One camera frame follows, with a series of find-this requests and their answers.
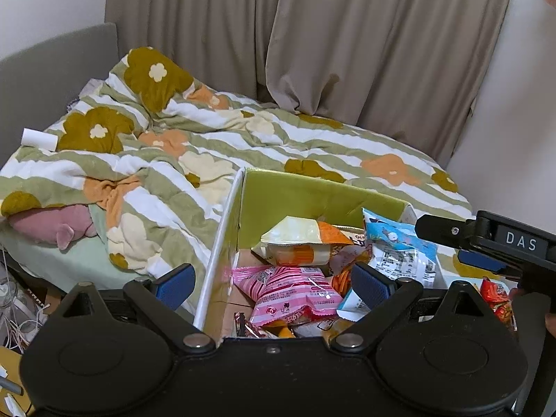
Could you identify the grey bed headboard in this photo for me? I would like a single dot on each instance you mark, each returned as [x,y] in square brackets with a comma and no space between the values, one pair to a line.
[43,74]

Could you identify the red snack bag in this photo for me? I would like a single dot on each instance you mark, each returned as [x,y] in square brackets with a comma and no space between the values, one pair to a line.
[495,299]

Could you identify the pile of snack packets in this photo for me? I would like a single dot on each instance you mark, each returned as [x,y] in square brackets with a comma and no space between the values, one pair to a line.
[295,295]

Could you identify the person's right hand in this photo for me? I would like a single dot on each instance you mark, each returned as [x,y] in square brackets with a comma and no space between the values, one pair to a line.
[551,323]

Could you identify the yellow-green cardboard box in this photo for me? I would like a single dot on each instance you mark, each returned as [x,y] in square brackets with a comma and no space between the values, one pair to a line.
[295,195]

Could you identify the blue white snack bag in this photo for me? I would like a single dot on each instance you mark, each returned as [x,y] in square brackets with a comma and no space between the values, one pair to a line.
[391,239]

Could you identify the floral striped blanket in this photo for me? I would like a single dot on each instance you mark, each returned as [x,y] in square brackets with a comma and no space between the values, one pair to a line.
[260,139]

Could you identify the light green bedsheet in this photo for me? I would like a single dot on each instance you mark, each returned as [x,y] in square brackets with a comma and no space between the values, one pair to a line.
[52,265]

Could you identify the white paper roll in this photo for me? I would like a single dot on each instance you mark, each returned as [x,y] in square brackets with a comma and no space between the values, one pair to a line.
[39,139]

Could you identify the beige curtain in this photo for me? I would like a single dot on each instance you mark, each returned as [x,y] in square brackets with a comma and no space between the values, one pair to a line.
[347,52]

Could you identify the pink plush toy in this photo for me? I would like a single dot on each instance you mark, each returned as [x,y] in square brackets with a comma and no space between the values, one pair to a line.
[47,226]

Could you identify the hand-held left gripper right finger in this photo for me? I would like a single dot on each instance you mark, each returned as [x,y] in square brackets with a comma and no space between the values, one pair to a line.
[373,286]

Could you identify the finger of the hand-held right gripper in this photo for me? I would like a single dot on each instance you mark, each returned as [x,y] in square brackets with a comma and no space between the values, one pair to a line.
[482,262]
[443,228]

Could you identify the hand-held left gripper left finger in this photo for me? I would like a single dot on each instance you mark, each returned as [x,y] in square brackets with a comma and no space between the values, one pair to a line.
[176,286]

